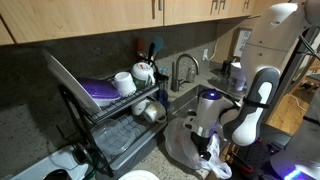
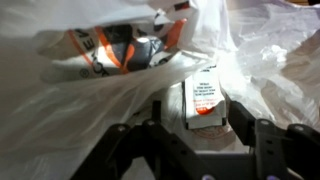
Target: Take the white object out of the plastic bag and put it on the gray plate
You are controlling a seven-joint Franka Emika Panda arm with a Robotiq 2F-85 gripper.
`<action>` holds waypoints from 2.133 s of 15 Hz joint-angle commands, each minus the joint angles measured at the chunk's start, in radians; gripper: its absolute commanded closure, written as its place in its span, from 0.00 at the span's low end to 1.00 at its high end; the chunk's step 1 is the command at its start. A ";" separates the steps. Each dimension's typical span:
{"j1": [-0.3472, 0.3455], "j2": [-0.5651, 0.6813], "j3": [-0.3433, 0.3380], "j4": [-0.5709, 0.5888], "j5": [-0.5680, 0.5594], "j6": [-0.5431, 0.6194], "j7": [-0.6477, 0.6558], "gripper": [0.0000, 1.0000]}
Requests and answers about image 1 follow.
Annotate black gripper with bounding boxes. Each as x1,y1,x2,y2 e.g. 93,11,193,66
190,131,213,162

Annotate white plastic shopping bag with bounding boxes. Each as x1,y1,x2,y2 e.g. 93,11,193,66
163,117,233,180

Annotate gray plate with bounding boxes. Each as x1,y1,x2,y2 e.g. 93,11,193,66
118,169,160,180

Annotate black clamp with red tip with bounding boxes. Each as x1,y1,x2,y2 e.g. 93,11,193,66
228,154,255,174

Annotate steel kitchen sink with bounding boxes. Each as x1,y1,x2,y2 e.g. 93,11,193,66
168,83,241,119

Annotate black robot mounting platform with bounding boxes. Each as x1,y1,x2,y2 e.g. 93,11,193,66
226,123,294,180

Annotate blue dish soap bottle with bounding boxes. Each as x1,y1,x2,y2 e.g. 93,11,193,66
155,87,172,112

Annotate white water filter pitcher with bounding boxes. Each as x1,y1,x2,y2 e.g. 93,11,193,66
229,62,248,94

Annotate white ceramic cup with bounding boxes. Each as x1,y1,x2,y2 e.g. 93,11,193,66
130,98,148,116

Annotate steel kitchen faucet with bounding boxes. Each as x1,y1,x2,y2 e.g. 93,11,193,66
170,53,200,93

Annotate black utensil holder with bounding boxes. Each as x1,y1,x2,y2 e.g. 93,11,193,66
153,71,169,91

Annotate small black appliance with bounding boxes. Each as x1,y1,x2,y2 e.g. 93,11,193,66
220,59,234,77

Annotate clear plastic container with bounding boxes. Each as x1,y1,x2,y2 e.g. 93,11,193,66
90,118,136,157

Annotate white mug with print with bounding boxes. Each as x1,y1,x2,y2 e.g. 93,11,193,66
130,61,156,89

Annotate plain white mug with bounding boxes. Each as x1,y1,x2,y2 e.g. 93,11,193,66
114,71,138,98

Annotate black kitchen utensil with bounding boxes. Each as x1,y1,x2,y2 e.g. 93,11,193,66
147,42,156,66

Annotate dark metal stand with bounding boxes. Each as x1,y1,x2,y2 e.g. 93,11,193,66
266,28,320,124

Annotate blue spatula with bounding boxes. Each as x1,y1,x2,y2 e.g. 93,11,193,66
152,35,165,56

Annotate purple bowl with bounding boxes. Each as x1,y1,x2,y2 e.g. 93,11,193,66
78,78,122,108

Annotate red spatula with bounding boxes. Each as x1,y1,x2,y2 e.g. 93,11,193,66
135,38,148,59

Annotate black wire dish rack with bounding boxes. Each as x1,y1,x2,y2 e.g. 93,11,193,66
56,71,169,178

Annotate framed wall picture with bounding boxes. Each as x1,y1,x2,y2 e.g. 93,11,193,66
232,27,253,59

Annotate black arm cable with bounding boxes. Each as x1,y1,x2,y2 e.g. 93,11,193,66
298,33,320,61

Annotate wooden wall cabinets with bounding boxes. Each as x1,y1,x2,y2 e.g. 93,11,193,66
0,0,264,46

